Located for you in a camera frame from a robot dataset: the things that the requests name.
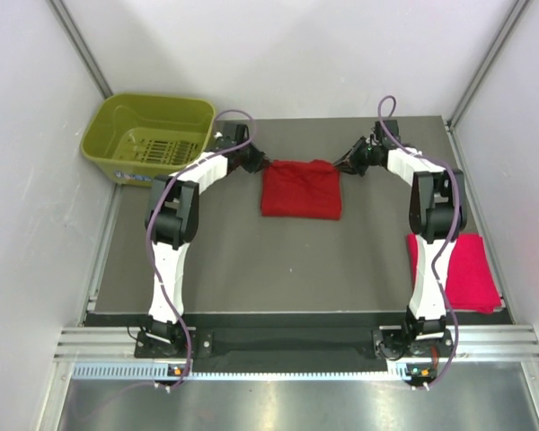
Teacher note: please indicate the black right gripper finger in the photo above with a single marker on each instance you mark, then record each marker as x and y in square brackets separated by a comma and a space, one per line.
[355, 155]
[350, 169]

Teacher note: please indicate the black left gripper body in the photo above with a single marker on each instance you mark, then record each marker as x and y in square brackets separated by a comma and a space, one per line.
[251, 158]

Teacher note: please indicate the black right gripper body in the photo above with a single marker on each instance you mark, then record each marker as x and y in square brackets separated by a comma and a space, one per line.
[365, 156]

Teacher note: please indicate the red t shirt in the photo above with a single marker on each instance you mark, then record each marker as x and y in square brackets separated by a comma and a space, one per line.
[301, 189]

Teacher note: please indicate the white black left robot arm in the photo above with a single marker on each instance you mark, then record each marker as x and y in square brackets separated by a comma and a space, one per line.
[172, 222]

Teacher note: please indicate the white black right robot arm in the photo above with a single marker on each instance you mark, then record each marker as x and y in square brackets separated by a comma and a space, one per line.
[436, 217]

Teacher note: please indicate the olive green plastic basket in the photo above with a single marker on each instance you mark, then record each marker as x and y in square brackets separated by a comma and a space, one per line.
[134, 137]

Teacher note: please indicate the folded pink t shirt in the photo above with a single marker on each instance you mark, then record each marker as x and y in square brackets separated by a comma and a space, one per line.
[463, 271]

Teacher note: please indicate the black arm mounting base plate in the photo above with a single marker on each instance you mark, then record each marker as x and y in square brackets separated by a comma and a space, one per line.
[281, 341]

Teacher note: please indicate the aluminium frame rail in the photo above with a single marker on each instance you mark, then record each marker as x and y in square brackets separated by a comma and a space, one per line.
[481, 343]

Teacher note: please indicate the slotted grey cable duct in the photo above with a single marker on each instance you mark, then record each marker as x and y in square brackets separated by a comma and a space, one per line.
[164, 372]

